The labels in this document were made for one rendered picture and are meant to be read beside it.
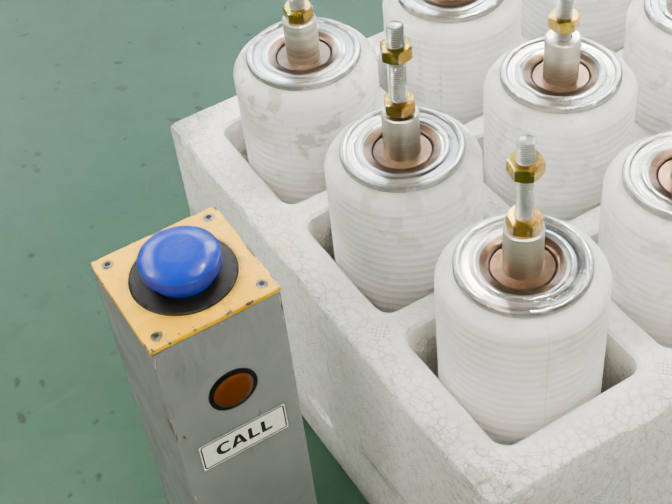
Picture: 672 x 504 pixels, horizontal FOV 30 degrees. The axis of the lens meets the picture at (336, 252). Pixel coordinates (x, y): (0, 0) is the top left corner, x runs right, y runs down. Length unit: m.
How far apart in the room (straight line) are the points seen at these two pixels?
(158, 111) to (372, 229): 0.51
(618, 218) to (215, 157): 0.30
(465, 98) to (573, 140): 0.13
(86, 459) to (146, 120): 0.39
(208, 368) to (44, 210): 0.56
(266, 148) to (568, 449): 0.29
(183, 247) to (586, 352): 0.23
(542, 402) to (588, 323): 0.06
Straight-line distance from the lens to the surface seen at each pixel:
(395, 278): 0.76
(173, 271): 0.59
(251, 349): 0.61
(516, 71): 0.80
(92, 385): 0.99
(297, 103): 0.80
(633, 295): 0.75
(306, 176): 0.84
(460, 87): 0.87
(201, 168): 0.88
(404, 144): 0.74
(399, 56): 0.70
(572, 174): 0.80
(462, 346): 0.68
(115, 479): 0.93
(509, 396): 0.69
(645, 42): 0.85
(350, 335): 0.75
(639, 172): 0.74
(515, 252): 0.66
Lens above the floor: 0.75
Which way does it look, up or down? 45 degrees down
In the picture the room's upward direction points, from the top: 7 degrees counter-clockwise
